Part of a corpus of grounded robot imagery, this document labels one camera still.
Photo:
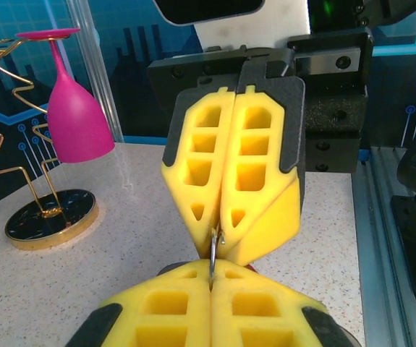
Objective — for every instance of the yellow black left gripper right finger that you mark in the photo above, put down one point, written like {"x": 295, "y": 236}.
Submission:
{"x": 265, "y": 318}

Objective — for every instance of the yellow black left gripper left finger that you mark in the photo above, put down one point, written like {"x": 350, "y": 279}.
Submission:
{"x": 157, "y": 318}

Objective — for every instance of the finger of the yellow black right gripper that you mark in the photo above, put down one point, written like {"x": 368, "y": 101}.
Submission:
{"x": 200, "y": 144}
{"x": 254, "y": 144}

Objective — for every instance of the pink plastic goblet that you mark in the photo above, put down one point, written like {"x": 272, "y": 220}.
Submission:
{"x": 77, "y": 123}

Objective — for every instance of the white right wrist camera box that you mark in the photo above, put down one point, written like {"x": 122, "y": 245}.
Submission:
{"x": 251, "y": 32}

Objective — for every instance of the aluminium frame post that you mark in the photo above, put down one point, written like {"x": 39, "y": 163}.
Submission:
{"x": 95, "y": 72}

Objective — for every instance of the aluminium front rail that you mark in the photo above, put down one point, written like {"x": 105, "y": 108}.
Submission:
{"x": 377, "y": 253}

